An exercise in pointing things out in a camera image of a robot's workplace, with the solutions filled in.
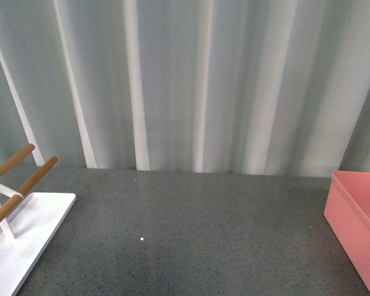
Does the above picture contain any wooden rack rod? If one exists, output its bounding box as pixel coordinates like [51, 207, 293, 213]
[0, 144, 35, 177]
[0, 194, 22, 222]
[18, 156, 58, 197]

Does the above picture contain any white towel rack stand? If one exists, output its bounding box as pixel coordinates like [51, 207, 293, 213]
[0, 192, 76, 295]

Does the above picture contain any pink plastic box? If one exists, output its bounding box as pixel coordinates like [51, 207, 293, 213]
[324, 171, 370, 292]

